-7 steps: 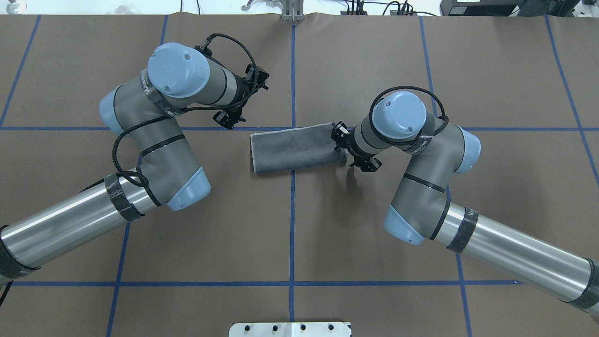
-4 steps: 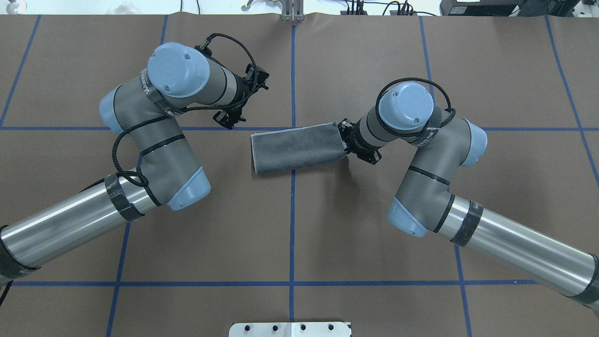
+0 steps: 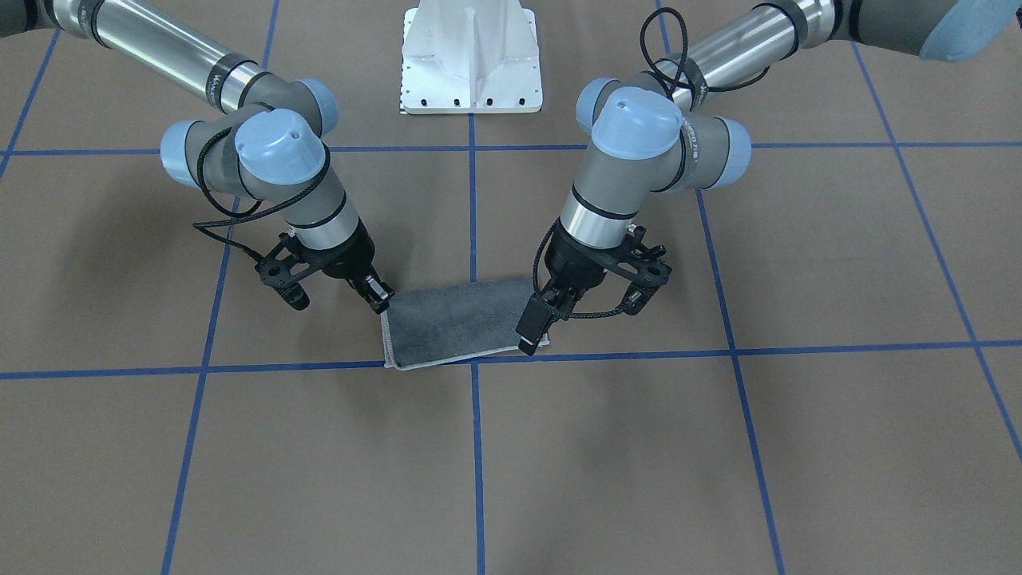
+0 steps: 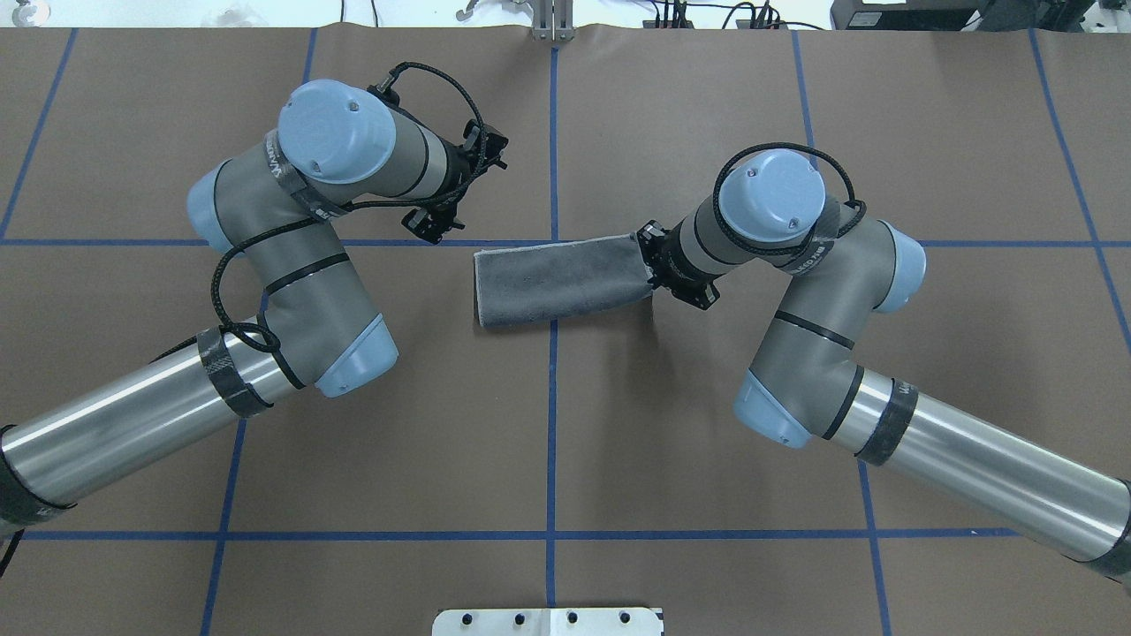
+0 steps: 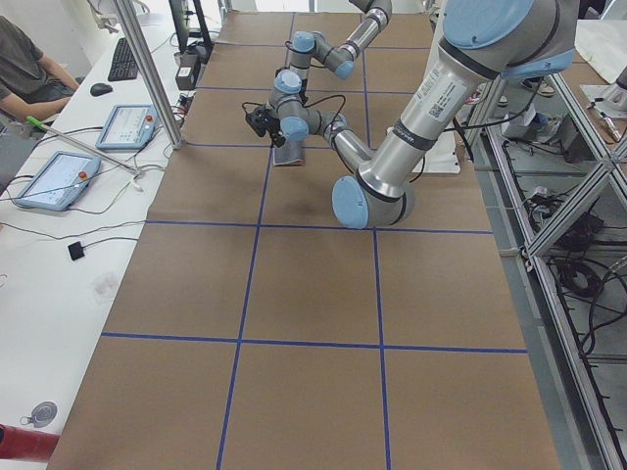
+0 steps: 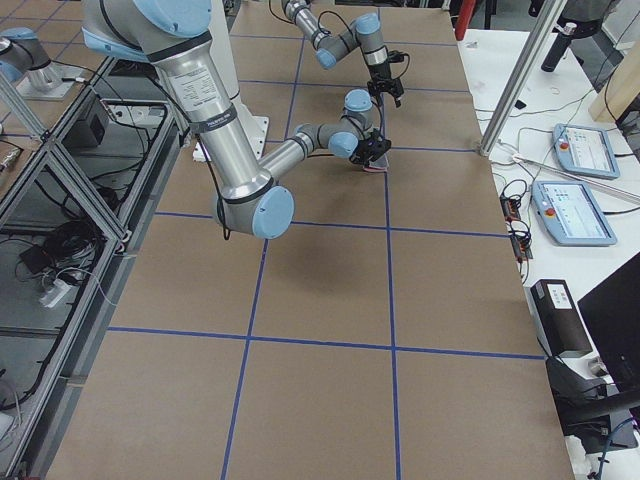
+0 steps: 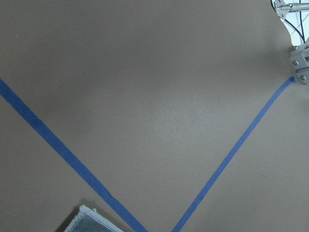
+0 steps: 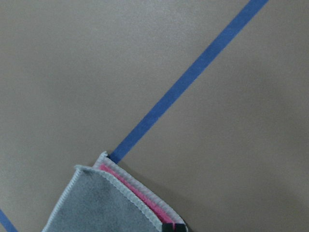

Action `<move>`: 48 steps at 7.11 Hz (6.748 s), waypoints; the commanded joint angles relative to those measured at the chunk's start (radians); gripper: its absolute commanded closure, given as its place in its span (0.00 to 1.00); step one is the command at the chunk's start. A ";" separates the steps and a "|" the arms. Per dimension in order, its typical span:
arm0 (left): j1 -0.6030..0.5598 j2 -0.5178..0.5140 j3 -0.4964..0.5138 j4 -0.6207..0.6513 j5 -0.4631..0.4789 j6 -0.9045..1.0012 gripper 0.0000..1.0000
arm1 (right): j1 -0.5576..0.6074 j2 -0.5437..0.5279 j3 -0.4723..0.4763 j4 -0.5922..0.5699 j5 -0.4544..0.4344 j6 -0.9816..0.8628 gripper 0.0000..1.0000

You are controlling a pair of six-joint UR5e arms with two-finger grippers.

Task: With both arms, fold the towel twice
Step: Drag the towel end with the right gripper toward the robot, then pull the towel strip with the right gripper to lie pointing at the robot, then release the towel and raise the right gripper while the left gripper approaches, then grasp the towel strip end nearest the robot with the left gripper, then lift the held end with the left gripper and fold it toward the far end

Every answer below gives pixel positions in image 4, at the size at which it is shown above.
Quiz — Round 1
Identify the pink and grey towel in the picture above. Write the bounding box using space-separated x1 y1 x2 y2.
474 234 654 329

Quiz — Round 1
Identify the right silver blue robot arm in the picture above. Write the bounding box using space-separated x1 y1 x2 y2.
658 141 1128 585

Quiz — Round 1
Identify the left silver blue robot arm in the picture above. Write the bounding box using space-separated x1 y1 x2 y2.
3 62 506 541

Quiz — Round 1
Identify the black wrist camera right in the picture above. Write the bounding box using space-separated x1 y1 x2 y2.
634 220 720 310

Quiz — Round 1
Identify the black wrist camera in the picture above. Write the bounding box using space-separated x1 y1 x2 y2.
634 220 720 310
402 121 509 244

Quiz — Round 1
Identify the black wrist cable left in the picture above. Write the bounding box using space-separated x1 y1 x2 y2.
210 60 489 354

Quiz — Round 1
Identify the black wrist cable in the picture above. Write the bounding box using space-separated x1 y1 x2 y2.
210 60 489 354
713 143 869 259

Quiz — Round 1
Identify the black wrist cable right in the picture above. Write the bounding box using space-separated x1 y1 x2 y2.
713 143 869 259

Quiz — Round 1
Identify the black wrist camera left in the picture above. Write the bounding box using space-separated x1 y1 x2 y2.
402 121 509 244

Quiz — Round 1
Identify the aluminium frame post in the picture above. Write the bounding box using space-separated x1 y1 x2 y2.
526 0 576 42

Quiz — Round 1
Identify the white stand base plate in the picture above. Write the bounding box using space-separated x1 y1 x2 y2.
431 607 665 635

